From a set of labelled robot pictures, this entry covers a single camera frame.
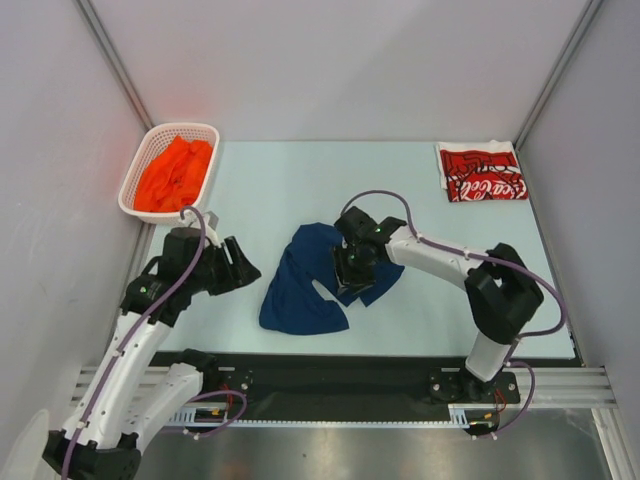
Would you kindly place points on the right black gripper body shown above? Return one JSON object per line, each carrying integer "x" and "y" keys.
{"x": 347, "y": 279}

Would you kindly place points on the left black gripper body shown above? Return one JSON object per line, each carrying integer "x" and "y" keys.
{"x": 213, "y": 274}

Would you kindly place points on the blue t shirt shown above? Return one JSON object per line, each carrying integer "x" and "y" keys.
{"x": 303, "y": 299}

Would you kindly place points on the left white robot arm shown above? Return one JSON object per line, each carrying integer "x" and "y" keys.
{"x": 109, "y": 430}

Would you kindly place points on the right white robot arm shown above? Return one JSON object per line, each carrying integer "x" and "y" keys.
{"x": 501, "y": 296}

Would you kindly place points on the orange t shirt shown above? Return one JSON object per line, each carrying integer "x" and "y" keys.
{"x": 174, "y": 178}

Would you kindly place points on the white plastic laundry basket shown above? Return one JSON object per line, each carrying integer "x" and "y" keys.
{"x": 154, "y": 143}

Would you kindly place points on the red folded Coca-Cola t shirt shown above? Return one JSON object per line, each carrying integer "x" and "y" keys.
{"x": 480, "y": 171}

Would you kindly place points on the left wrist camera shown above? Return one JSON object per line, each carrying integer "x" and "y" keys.
{"x": 210, "y": 222}

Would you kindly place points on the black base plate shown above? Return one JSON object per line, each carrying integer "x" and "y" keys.
{"x": 346, "y": 389}

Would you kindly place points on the left corner aluminium post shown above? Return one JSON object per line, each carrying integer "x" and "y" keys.
{"x": 113, "y": 60}

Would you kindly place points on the corner aluminium post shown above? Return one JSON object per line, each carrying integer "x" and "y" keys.
{"x": 113, "y": 60}
{"x": 570, "y": 48}

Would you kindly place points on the aluminium extrusion rail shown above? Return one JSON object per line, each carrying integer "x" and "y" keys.
{"x": 565, "y": 388}

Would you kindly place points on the right corner aluminium post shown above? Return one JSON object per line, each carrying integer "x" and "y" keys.
{"x": 570, "y": 48}

